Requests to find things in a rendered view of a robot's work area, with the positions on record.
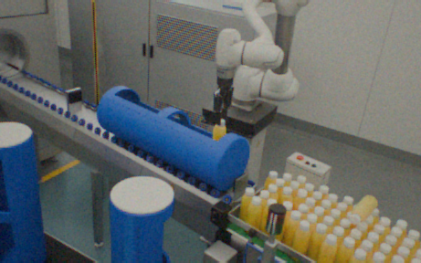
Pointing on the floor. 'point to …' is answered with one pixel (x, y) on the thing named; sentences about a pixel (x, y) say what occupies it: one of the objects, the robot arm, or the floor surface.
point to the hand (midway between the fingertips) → (221, 116)
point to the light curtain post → (99, 65)
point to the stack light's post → (268, 252)
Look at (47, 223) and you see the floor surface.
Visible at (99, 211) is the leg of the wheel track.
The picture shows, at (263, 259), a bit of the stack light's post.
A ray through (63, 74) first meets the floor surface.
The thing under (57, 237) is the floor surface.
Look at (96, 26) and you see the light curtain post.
